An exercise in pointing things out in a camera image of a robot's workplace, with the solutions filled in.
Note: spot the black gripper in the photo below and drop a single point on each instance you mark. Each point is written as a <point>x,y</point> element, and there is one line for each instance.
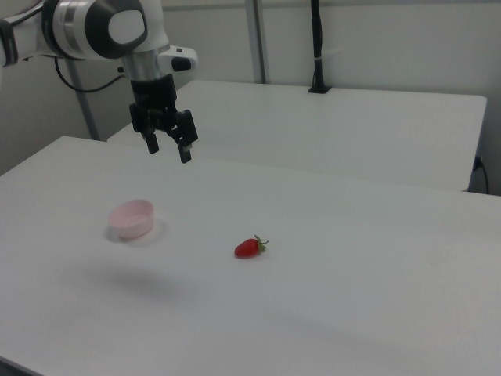
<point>152,102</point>

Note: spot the red toy strawberry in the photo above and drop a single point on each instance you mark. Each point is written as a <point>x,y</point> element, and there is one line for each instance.
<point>246,248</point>

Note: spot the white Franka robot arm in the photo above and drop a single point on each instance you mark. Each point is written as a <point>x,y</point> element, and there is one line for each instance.
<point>78,23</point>

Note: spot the pink plastic bowl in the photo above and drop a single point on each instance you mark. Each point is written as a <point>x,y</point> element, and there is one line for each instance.
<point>133,229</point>

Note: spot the white side table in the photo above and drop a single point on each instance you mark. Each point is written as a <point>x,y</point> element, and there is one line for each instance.
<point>313,129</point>

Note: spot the grey metal partition post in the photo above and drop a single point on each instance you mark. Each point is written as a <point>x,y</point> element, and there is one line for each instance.
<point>87,113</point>
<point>260,39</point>

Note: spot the black camera pole with base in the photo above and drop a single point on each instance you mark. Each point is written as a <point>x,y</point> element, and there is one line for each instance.
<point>317,39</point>

